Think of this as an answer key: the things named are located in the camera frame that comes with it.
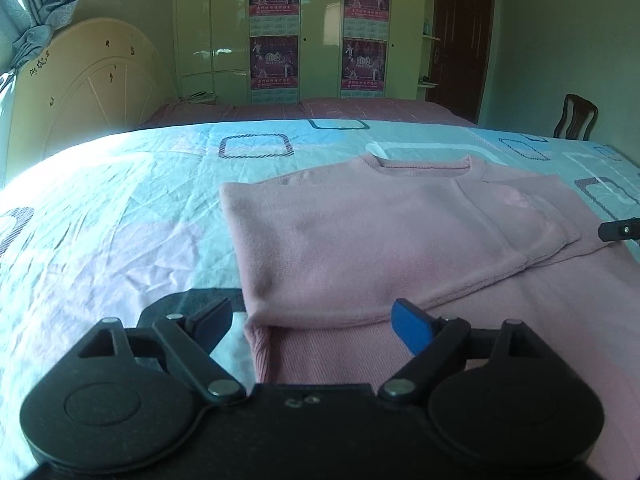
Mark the dark brown door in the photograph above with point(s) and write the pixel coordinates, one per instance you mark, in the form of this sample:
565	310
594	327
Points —
460	55

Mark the pink knit sweater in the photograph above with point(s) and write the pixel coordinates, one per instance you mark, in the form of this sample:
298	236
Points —
323	253

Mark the lower right pink poster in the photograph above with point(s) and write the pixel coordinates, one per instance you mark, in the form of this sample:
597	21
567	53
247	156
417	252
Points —
363	68

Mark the upper left pink poster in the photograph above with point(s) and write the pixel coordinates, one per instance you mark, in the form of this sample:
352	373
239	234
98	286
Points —
273	18

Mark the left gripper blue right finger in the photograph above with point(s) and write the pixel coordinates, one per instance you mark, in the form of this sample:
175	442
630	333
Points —
437	346

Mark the pale green wardrobe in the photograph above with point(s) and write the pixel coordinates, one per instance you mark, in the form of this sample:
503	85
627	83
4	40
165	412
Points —
213	49

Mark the upper right pink poster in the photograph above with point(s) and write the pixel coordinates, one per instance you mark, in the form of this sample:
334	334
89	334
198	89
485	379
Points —
367	19

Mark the pink checked bed cover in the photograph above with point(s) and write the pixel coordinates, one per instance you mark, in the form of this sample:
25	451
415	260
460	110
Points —
387	110

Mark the pink poster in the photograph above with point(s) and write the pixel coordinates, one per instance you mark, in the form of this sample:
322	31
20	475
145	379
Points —
273	18
274	70
363	68
367	19

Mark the blue grey curtain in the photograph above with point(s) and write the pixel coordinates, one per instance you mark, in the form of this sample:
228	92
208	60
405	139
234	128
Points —
28	26

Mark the lower left pink poster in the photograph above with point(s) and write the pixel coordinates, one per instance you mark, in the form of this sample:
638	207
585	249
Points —
274	70

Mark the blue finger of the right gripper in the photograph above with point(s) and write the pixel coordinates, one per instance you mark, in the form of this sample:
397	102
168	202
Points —
619	230

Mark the corner shelf unit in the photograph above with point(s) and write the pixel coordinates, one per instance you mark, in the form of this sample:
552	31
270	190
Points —
429	41

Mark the dark wooden chair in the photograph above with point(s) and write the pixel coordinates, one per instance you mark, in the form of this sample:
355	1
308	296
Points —
578	118

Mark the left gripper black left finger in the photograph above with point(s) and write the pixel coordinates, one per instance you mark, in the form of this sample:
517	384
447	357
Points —
189	331

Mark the cream wooden headboard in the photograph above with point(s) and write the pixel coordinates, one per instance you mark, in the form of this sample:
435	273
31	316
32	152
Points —
98	77

